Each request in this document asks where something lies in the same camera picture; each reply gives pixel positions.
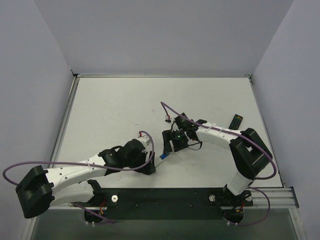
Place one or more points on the white battery cover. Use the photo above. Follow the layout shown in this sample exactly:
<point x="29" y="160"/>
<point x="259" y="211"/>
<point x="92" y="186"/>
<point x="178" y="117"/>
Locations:
<point x="177" y="156"/>

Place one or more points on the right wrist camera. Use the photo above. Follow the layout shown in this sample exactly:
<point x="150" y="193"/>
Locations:
<point x="170" y="120"/>

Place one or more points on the black tv remote control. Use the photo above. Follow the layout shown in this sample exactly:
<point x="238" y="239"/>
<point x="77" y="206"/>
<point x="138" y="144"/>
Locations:
<point x="235" y="122"/>

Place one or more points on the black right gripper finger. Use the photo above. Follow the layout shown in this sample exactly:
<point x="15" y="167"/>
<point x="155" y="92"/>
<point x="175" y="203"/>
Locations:
<point x="167" y="147"/>
<point x="180" y="144"/>

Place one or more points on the blue AAA battery pair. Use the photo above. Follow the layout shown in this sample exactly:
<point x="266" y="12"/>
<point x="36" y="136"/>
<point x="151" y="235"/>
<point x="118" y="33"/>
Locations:
<point x="163" y="156"/>

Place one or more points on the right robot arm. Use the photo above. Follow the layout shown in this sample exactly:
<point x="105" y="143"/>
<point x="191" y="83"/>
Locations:
<point x="249" y="152"/>

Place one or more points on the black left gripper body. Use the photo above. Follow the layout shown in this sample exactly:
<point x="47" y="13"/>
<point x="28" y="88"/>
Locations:
<point x="149" y="163"/>

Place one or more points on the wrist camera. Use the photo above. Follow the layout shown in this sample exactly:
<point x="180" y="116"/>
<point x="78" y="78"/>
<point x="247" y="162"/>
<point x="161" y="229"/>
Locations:
<point x="170" y="120"/>
<point x="145" y="140"/>

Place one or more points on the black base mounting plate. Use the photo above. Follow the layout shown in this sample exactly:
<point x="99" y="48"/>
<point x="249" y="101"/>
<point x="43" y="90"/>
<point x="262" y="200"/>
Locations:
<point x="166" y="203"/>

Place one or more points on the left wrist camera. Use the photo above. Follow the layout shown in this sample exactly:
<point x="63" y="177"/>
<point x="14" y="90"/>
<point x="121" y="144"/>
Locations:
<point x="145" y="140"/>

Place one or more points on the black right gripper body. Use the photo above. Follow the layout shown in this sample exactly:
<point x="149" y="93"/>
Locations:
<point x="167" y="141"/>

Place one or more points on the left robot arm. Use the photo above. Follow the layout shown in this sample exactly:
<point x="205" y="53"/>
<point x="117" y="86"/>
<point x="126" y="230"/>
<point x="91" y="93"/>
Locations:
<point x="42" y="188"/>

